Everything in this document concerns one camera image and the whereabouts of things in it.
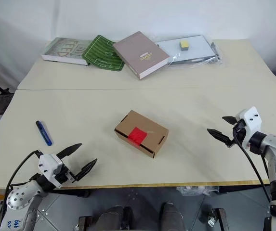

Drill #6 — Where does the brown cardboard box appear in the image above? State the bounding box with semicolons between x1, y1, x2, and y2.
114;110;169;159

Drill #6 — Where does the red tape patch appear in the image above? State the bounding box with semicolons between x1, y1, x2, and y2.
128;127;147;147

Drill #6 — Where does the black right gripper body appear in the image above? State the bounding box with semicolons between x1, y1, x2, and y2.
225;119;247;148

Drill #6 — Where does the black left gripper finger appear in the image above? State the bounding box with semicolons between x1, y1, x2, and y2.
73;158;98;183
55;143;83;160

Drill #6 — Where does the dark brown frame post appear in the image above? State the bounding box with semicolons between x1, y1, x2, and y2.
79;216;92;231
218;208;227;231

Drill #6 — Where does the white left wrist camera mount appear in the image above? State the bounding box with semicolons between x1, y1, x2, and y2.
38;154;68;189

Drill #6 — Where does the crumpled clear plastic wrap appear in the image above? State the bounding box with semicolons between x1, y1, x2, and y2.
176;185;219;197

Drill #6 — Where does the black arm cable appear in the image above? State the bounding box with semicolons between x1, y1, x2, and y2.
2;149;43;217
233;125;272;204

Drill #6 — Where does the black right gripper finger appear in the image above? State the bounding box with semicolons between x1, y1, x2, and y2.
222;115;237;126
207;128;233;145

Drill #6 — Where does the green soccer field mat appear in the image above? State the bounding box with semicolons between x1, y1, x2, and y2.
82;35;125;72

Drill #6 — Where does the dark rounded shape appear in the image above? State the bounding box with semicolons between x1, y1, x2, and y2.
160;202;184;231
96;205;132;231

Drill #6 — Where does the small whiteboard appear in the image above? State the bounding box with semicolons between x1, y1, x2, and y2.
156;35;217;65

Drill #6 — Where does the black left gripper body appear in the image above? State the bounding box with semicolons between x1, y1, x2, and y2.
54;166;79;185

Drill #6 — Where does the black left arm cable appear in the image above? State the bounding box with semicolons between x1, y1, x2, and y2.
2;149;43;217

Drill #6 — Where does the taupe hardcover book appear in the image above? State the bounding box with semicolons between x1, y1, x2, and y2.
113;31;171;81

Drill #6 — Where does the whiteboard in plastic bag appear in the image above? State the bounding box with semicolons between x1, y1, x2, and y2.
152;33;224;67

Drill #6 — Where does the grey-green FEED book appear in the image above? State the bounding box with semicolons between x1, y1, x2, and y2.
41;37;92;66

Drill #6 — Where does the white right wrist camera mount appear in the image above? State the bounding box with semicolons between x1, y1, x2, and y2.
235;106;263;148

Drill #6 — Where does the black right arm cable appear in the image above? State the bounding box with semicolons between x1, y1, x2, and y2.
233;125;272;204

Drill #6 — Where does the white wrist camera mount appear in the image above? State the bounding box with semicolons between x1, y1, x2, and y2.
235;106;263;148
38;154;68;189

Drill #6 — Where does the silver metal clamp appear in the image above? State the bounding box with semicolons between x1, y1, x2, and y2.
207;211;217;227

